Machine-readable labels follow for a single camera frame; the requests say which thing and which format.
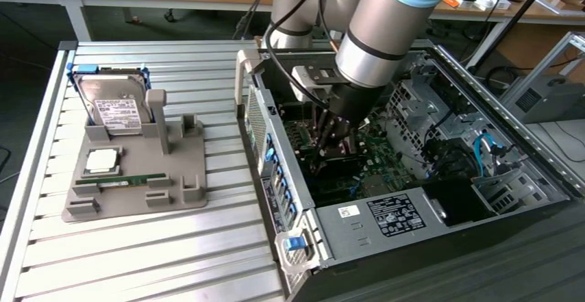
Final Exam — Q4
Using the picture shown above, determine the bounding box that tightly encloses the silver CPU chip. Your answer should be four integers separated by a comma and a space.
85, 149, 121, 173

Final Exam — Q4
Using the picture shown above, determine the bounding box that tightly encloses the aluminium profile frame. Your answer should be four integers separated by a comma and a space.
519, 30, 585, 92

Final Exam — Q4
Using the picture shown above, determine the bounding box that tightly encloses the blue wire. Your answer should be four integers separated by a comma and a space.
473, 132, 503, 179

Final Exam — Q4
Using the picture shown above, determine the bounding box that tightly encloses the grey parts rack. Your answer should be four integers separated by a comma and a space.
62, 88, 210, 223

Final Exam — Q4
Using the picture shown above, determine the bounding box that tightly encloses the black tripod pole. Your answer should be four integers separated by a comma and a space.
465, 0, 560, 75

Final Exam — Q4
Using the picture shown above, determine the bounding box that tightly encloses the silver hard disk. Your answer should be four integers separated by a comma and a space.
75, 72, 155, 136

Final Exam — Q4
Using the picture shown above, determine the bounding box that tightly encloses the black wire bundle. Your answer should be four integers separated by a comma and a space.
418, 123, 480, 181

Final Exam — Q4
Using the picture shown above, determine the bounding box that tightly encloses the green motherboard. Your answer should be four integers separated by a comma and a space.
281, 108, 425, 203

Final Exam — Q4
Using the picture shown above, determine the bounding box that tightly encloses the grey chipset heat sink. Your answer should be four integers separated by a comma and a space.
364, 174, 396, 196

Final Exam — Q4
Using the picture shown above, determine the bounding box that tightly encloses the grey computer tower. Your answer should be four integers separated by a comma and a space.
500, 74, 585, 125

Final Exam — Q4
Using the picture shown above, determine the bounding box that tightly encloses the white box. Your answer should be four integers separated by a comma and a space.
473, 0, 513, 12

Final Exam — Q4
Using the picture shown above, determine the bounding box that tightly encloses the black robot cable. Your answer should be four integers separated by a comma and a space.
230, 0, 334, 110

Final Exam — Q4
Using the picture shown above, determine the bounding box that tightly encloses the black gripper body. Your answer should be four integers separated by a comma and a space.
326, 82, 381, 125

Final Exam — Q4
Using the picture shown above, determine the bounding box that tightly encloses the open PC case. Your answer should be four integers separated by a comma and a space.
234, 38, 585, 302

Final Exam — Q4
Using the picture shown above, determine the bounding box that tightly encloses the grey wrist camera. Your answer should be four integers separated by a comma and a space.
292, 65, 342, 101

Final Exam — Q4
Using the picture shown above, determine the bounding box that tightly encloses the blue case latch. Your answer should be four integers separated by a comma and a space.
282, 236, 306, 251

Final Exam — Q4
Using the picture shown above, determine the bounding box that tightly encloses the silver disk bay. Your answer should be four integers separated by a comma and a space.
470, 170, 557, 216

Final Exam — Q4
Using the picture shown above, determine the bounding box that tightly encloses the green RAM stick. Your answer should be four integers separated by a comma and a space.
74, 173, 167, 187

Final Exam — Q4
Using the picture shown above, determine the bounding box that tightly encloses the grey power supply unit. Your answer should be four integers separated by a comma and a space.
314, 187, 449, 261

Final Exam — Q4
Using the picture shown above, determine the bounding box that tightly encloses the blue disk carrier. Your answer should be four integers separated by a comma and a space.
66, 62, 153, 127

